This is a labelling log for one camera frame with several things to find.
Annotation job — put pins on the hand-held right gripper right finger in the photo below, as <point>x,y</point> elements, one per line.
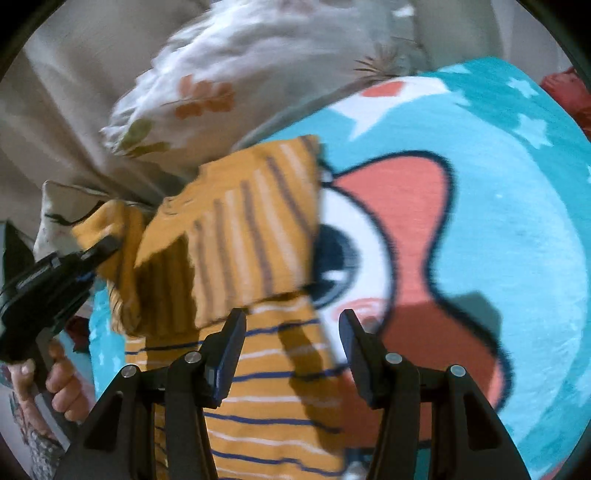
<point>358,360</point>

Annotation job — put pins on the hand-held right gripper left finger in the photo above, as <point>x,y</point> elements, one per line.
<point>231,360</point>

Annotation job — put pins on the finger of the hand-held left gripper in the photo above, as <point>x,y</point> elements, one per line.
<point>99,251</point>

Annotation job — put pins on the yellow striped small shirt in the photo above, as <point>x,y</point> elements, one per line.
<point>258,221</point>

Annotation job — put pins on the person's left hand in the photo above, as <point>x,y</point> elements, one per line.
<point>64,383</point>

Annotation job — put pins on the cream leaf-print cushion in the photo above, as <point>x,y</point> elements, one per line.
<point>60,203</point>

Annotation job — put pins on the grey patterned cloth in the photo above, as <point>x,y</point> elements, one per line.
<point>44,454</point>

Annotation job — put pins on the beige bed sheet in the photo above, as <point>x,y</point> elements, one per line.
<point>55,92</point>

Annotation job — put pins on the teal printed blanket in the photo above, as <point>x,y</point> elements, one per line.
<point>508,207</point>

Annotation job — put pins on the white leaf-print pillow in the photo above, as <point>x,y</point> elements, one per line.
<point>240,60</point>

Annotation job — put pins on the red cloth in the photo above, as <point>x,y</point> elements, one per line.
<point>568,97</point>

